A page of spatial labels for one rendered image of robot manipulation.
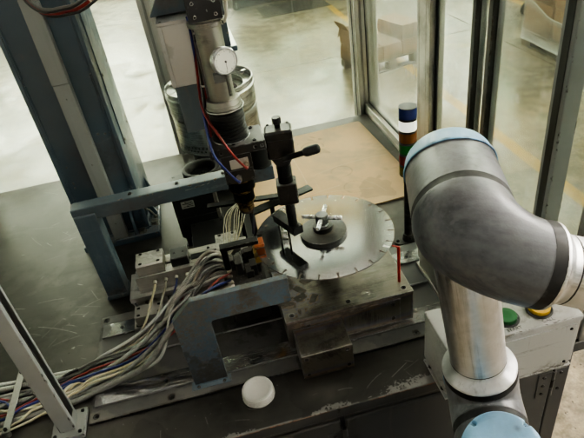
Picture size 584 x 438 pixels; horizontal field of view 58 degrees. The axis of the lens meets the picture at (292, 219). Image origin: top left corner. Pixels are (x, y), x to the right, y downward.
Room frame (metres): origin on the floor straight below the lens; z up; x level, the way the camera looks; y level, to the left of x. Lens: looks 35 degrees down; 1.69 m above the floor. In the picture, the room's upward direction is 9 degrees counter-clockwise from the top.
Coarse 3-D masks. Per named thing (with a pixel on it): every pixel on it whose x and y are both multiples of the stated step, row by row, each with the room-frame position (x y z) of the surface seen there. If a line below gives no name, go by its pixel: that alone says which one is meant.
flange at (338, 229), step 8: (304, 224) 1.04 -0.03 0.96; (312, 224) 1.03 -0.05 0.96; (328, 224) 1.00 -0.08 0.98; (336, 224) 1.01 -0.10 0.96; (344, 224) 1.01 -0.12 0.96; (304, 232) 1.00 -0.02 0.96; (312, 232) 1.00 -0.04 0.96; (320, 232) 0.98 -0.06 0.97; (328, 232) 0.98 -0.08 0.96; (336, 232) 0.98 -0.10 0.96; (344, 232) 0.98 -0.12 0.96; (304, 240) 0.97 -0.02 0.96; (312, 240) 0.97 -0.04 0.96; (320, 240) 0.96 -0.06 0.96; (328, 240) 0.96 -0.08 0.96; (336, 240) 0.95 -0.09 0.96
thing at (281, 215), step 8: (288, 208) 0.96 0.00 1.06; (280, 216) 1.00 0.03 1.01; (288, 216) 0.96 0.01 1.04; (296, 216) 0.97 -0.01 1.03; (280, 224) 0.99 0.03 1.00; (288, 224) 0.97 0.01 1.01; (296, 224) 0.96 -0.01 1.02; (280, 232) 1.00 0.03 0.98; (288, 232) 1.00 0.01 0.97; (296, 232) 0.95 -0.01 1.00
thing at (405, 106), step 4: (400, 104) 1.19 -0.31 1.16; (404, 104) 1.19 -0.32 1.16; (408, 104) 1.18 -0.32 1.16; (412, 104) 1.18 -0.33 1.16; (416, 104) 1.17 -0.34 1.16; (400, 108) 1.17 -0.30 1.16; (404, 108) 1.17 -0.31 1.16; (408, 108) 1.16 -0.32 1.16; (412, 108) 1.16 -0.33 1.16; (416, 108) 1.17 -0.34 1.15; (400, 112) 1.17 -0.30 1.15; (404, 112) 1.16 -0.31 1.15; (408, 112) 1.15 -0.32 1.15; (412, 112) 1.15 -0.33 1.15; (416, 112) 1.17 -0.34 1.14; (400, 116) 1.17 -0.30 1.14; (404, 116) 1.16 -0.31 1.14; (408, 116) 1.15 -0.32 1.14; (412, 116) 1.15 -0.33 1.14; (416, 116) 1.17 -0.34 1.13; (404, 120) 1.16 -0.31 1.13; (408, 120) 1.15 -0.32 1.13; (412, 120) 1.15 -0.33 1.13
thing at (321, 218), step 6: (324, 204) 1.05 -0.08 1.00; (324, 210) 1.02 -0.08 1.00; (306, 216) 1.01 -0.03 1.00; (312, 216) 1.01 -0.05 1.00; (318, 216) 0.99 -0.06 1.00; (324, 216) 0.99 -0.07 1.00; (330, 216) 0.99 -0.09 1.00; (336, 216) 0.99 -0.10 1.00; (318, 222) 0.98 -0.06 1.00; (324, 222) 0.99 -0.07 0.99; (318, 228) 0.96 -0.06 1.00
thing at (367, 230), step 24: (360, 216) 1.04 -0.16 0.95; (384, 216) 1.03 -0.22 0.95; (264, 240) 1.01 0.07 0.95; (288, 240) 1.00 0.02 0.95; (360, 240) 0.95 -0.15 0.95; (384, 240) 0.94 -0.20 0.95; (288, 264) 0.91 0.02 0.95; (312, 264) 0.89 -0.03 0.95; (336, 264) 0.88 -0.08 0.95; (360, 264) 0.87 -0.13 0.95
